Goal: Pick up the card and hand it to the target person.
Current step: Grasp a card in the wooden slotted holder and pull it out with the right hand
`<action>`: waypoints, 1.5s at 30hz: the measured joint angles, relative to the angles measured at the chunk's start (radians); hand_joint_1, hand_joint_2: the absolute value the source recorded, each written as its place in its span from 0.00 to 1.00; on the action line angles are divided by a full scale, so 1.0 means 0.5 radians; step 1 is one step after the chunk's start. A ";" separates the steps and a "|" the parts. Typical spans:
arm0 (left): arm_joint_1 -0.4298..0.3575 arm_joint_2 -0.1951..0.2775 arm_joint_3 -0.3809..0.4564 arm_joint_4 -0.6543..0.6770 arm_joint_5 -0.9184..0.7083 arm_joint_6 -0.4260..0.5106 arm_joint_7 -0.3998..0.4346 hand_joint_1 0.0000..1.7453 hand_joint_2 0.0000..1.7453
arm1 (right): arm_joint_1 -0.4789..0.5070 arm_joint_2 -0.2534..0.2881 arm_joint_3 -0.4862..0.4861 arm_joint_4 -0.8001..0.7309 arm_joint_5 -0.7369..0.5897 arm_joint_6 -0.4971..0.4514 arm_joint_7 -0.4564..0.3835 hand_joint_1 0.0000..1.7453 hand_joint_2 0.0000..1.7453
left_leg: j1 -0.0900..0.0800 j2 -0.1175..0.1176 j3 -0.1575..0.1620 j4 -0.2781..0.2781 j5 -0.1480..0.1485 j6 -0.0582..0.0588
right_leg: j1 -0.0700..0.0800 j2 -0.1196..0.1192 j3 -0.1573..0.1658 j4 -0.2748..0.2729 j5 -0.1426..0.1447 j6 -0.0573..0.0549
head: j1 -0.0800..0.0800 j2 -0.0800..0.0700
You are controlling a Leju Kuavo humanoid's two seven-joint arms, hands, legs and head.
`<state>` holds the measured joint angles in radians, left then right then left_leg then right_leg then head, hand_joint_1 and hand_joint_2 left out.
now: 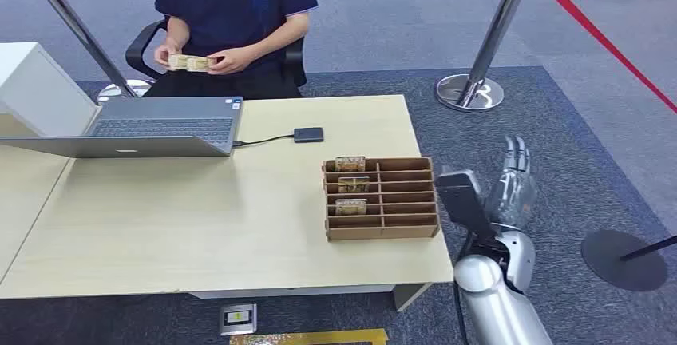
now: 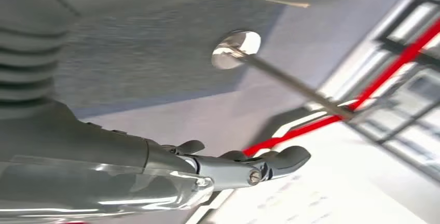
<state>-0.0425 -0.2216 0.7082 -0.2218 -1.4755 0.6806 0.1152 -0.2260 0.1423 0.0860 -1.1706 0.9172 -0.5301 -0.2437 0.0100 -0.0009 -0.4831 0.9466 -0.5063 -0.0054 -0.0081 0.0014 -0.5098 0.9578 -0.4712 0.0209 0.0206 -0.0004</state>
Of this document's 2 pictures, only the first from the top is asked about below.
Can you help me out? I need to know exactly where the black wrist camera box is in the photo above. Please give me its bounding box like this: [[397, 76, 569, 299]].
[[434, 169, 499, 244]]

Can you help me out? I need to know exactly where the black round stand base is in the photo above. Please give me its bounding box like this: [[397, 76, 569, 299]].
[[580, 228, 677, 293]]

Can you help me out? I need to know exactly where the white desk leg frame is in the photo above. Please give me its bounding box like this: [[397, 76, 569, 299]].
[[189, 282, 434, 313]]

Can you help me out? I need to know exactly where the silver floor outlet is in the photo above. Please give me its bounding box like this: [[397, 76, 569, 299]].
[[219, 303, 259, 337]]

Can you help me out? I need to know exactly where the black usb cable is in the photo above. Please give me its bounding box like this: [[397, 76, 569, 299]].
[[232, 133, 296, 149]]

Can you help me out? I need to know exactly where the stack of patterned cards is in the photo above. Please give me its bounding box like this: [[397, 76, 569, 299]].
[[168, 54, 217, 73]]

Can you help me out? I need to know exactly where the red floor tape line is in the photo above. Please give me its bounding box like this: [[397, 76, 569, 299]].
[[39, 0, 677, 116]]

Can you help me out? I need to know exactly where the dark blue floor mat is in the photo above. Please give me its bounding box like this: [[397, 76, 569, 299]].
[[0, 65, 677, 345]]

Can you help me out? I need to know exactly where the person's left hand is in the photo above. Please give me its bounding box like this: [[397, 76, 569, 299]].
[[206, 46, 256, 76]]

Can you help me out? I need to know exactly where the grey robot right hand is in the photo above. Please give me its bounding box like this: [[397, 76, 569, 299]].
[[483, 135, 540, 232]]

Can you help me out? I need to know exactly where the grey laptop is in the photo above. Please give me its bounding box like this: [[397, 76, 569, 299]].
[[0, 96, 245, 160]]

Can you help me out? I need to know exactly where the yellow floor tape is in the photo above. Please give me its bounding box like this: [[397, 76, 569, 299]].
[[229, 327, 390, 345]]

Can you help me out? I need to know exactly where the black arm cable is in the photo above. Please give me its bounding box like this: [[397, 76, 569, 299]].
[[452, 234, 476, 345]]

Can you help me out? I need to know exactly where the person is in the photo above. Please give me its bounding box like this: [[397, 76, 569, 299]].
[[144, 0, 319, 101]]

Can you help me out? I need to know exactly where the brown wooden card holder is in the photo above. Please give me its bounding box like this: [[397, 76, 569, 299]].
[[321, 156, 441, 243]]

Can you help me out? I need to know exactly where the chrome stanchion post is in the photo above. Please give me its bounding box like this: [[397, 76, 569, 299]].
[[435, 0, 538, 113], [15, 0, 154, 105]]

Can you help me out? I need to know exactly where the black office chair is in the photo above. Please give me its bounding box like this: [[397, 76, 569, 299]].
[[125, 18, 308, 89]]

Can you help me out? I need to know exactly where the white cabinet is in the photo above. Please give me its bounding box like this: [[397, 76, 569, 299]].
[[0, 42, 101, 138]]

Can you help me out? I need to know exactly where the person's right hand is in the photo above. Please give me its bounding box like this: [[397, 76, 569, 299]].
[[153, 42, 182, 72]]

